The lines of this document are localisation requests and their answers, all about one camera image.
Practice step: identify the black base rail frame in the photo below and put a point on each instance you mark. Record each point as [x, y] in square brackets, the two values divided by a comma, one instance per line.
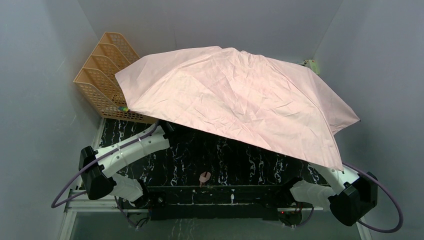
[266, 202]

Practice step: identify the colourful marker set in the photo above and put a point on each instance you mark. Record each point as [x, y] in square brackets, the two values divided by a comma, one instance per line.
[123, 109]

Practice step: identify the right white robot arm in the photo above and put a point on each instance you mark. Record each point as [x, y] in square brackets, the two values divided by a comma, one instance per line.
[349, 194]

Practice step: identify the white green wall socket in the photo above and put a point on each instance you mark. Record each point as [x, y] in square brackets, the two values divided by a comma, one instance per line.
[312, 65]

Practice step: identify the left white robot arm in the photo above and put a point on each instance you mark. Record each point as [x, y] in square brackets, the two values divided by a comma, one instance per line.
[99, 167]

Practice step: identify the orange plastic file organizer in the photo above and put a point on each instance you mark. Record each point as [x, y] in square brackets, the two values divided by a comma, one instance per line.
[97, 82]

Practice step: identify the pink and black folding umbrella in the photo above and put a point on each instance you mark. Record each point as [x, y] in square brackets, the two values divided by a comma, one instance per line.
[275, 105]

